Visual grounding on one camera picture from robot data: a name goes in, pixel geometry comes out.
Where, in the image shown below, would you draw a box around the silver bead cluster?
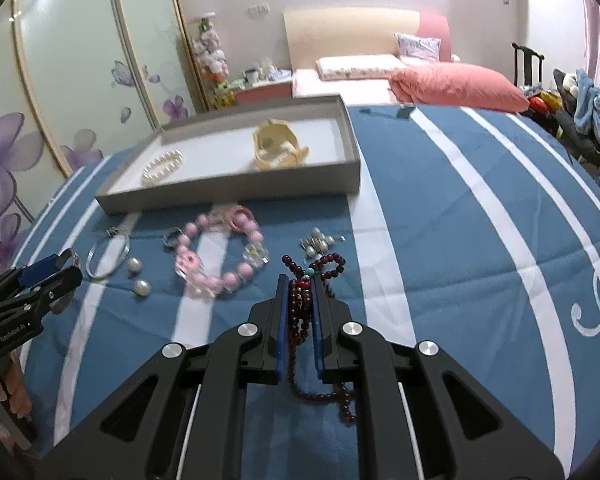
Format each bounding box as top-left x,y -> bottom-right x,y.
300,227 -> 346,261

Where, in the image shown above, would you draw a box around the flower print sliding wardrobe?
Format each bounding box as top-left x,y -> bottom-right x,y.
0,0 -> 216,281

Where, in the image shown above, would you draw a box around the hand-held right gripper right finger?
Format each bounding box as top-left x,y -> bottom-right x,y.
312,280 -> 566,480

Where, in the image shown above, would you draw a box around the pink hair ties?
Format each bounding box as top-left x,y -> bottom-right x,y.
224,205 -> 257,233

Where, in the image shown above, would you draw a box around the pink cream nightstand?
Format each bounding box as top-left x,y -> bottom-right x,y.
230,79 -> 295,106

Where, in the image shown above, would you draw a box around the white pearl bracelet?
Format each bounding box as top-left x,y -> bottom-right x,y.
141,149 -> 185,186

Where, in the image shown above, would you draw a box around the cream pink headboard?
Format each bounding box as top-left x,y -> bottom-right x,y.
283,7 -> 453,73

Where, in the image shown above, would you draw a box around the thin silver bangle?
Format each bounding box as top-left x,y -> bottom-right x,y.
86,225 -> 132,281

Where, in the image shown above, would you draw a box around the cream wrist watch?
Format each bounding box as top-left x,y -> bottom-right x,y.
252,119 -> 308,171

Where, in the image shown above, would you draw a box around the pile of colourful clothes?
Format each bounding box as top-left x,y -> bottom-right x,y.
522,85 -> 563,116

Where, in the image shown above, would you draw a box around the dark wooden chair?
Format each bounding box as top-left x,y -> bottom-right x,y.
511,42 -> 546,88

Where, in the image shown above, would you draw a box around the hanging plush toys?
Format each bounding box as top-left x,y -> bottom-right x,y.
192,17 -> 231,108

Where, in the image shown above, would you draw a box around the grey cardboard tray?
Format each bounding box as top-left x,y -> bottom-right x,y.
95,95 -> 362,216

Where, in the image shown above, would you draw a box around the dark red bead necklace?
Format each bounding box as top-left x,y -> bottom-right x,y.
281,252 -> 357,428

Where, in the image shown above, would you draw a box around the blue fleece robe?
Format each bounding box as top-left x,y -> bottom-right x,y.
572,70 -> 600,188

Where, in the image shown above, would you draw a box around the dark grey fabric seat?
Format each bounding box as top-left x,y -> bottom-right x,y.
552,67 -> 600,163

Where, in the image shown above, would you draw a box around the white printed pillow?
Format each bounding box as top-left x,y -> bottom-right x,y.
315,54 -> 411,81

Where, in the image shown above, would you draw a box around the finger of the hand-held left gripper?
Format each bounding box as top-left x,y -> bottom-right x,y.
10,266 -> 84,322
0,255 -> 65,297

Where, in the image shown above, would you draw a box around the pink bead bracelet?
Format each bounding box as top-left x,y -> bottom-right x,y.
172,210 -> 272,298

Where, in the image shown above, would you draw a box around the person's left hand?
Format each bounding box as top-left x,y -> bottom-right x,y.
0,347 -> 33,423

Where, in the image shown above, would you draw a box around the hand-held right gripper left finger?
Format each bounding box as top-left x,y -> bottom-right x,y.
35,274 -> 288,480

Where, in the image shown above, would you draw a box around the bed with pink sheet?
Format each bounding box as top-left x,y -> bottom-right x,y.
292,62 -> 531,111

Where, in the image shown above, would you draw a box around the folded salmon duvet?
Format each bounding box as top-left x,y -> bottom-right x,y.
389,62 -> 531,113

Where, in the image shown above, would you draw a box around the lilac pillow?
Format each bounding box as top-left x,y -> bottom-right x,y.
394,32 -> 442,61

